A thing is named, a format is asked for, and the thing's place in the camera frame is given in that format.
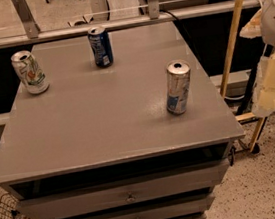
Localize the silver blue redbull can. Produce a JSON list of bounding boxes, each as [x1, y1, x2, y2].
[[166, 59, 191, 115]]

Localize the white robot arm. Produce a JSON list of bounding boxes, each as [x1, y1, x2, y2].
[[239, 0, 275, 118]]

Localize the dark blue soda can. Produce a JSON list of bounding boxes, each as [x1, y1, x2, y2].
[[87, 26, 114, 68]]

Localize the white green soda can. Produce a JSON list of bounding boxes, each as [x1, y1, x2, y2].
[[11, 50, 49, 95]]

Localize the yellow wooden pole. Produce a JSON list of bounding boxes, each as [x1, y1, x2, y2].
[[220, 0, 244, 98]]

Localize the grey drawer cabinet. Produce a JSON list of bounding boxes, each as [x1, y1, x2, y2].
[[0, 23, 243, 219]]

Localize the top grey drawer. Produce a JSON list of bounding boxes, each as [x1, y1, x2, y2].
[[17, 159, 229, 219]]

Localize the middle grey drawer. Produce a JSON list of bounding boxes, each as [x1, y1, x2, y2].
[[50, 191, 218, 219]]

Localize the metal rail frame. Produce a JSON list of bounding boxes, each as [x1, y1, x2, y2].
[[0, 0, 267, 51]]

